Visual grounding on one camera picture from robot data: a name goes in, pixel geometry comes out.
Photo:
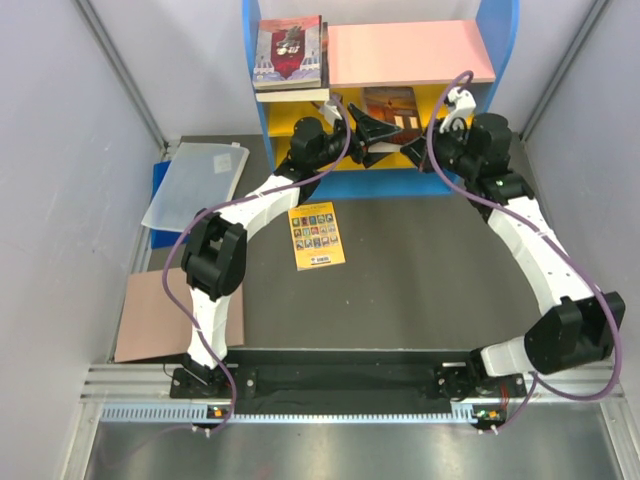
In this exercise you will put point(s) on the black red-lettered glossy book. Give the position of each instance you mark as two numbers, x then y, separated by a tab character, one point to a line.
397	106

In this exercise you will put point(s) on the blue folder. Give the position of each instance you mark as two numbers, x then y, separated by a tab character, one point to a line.
182	188

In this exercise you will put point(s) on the translucent white zip file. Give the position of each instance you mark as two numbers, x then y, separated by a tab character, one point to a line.
208	150

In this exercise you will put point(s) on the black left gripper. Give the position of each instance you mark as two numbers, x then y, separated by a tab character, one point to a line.
364	130

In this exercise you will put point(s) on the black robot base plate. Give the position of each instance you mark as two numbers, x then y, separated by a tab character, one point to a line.
351	381

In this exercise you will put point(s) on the black Storey Treehouse book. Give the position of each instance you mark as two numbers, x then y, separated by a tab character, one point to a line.
275	81

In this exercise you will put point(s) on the dark Tale of Two Cities book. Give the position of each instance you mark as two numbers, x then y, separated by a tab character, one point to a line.
311	94

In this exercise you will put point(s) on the pink brown flat folder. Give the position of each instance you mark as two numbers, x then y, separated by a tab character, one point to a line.
152	326

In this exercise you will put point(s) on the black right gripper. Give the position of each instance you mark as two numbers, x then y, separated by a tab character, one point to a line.
417	152

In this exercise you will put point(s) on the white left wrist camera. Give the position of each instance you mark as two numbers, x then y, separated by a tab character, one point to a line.
330	111

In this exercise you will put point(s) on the yellow Shakespeare paperback book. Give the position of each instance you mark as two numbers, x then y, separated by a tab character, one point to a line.
315	236

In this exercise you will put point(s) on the grey slotted cable duct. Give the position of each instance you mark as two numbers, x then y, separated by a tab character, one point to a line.
205	414

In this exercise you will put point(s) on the colourful blue-framed bookshelf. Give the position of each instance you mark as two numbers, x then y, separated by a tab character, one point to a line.
425	55

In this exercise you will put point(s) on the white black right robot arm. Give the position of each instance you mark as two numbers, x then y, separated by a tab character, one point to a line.
579	323

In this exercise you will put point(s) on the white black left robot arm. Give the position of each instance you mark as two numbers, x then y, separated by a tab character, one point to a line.
215	256

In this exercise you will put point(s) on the purple red illustrated book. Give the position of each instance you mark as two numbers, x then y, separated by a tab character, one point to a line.
287	45

